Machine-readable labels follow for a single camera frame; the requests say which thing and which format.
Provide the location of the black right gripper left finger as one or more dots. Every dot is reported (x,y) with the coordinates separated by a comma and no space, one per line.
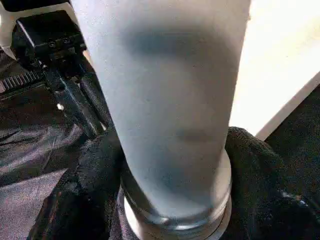
(90,190)

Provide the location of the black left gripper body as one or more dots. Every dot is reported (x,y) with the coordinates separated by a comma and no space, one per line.
(52,42)

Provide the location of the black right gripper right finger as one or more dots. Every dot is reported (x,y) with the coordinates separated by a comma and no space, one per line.
(270,200)

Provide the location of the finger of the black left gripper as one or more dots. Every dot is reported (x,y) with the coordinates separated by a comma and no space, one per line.
(99,100)
(77,105)

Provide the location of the white plastic table leg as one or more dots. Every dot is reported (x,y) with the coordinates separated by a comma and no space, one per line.
(165,100)

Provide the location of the black work mat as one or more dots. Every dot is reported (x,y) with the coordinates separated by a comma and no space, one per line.
(30,150)

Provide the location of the white upturned plastic table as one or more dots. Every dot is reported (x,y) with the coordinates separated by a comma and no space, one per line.
(280,60)

